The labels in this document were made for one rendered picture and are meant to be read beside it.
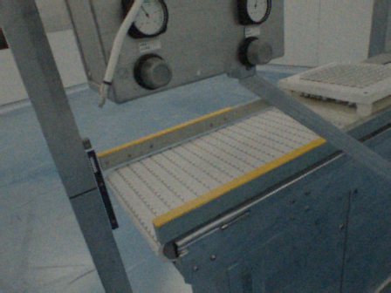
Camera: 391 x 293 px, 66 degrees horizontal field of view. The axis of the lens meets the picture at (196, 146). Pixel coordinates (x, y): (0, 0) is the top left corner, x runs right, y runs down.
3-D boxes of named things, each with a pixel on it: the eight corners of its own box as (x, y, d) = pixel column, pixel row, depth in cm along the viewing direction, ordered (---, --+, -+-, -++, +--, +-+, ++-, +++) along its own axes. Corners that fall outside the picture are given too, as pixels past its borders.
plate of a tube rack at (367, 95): (367, 105, 61) (368, 96, 60) (277, 87, 80) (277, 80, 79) (429, 77, 71) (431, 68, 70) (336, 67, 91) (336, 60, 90)
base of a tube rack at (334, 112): (365, 128, 63) (366, 118, 62) (277, 105, 82) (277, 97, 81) (425, 97, 73) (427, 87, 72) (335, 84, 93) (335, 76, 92)
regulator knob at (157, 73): (147, 98, 27) (136, 45, 25) (138, 93, 29) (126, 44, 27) (181, 88, 28) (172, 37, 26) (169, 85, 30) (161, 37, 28)
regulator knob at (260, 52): (255, 72, 32) (252, 30, 30) (239, 70, 34) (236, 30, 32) (277, 65, 34) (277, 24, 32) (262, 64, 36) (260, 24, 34)
